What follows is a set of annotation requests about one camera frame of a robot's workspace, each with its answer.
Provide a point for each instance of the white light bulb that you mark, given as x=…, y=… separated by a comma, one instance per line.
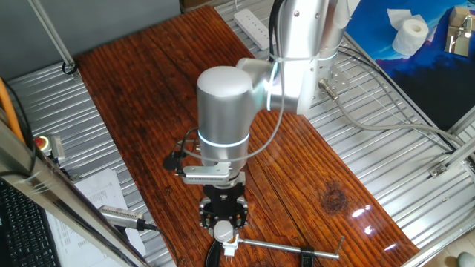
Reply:
x=223, y=230

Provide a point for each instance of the white toilet paper roll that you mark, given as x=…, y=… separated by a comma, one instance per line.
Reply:
x=410, y=37

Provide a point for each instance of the wide shiny metal frame bar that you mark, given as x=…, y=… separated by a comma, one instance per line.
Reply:
x=55, y=196

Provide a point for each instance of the grey shoe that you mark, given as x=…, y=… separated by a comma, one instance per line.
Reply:
x=467, y=260

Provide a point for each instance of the thin aluminium frame strut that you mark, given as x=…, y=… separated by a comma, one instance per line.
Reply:
x=52, y=35

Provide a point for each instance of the printed paper sheets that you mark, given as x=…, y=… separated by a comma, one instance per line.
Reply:
x=100, y=189

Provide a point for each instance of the white lamp socket adapter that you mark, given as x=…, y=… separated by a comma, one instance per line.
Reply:
x=229, y=250

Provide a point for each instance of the black keyboard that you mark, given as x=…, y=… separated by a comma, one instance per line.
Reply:
x=22, y=230

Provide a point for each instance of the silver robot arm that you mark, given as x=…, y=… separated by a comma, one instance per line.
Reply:
x=222, y=118

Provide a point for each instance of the blue mountain picture backdrop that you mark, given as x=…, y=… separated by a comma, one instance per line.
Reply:
x=426, y=92

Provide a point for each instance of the red emergency stop button box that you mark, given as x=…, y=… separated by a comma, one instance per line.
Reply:
x=44, y=142

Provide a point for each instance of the ribbed silver exterior camera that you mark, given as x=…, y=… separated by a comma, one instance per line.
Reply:
x=118, y=217

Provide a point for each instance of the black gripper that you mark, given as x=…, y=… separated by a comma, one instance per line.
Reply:
x=223, y=200

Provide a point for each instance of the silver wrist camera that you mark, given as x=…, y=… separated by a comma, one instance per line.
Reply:
x=206, y=175

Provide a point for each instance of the orange pole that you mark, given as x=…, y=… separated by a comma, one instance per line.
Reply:
x=8, y=111

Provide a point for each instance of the white power strip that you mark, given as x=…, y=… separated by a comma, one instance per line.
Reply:
x=252, y=26

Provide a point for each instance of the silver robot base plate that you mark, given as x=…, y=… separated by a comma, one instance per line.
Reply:
x=339, y=79

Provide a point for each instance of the brown wooden board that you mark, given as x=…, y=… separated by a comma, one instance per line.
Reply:
x=148, y=92

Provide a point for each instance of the aluminium frame profile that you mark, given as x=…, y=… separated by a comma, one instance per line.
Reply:
x=464, y=122
x=456, y=157

